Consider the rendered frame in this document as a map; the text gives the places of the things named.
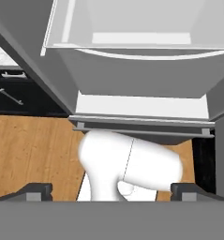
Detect black cupboard panel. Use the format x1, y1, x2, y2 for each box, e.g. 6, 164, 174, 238
191, 136, 217, 195

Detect black drawer front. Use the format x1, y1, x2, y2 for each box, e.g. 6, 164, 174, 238
0, 68, 39, 86

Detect silver drawer handle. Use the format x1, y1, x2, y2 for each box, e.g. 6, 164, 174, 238
1, 71, 28, 80

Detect grey fridge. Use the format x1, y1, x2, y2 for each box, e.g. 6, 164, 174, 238
0, 0, 224, 201

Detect black cupboard door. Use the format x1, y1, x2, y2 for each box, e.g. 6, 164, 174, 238
0, 83, 69, 116

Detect white rounded object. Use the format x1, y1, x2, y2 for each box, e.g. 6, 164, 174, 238
76, 130, 184, 202

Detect grey fridge drawer handle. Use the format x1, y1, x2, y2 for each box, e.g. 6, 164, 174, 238
72, 121, 216, 139

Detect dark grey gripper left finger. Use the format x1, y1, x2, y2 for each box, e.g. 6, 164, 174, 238
0, 183, 53, 202

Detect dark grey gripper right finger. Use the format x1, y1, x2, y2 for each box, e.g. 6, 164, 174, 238
170, 183, 224, 202

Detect silver cupboard door handle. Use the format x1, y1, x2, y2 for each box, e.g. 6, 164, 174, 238
0, 87, 24, 106

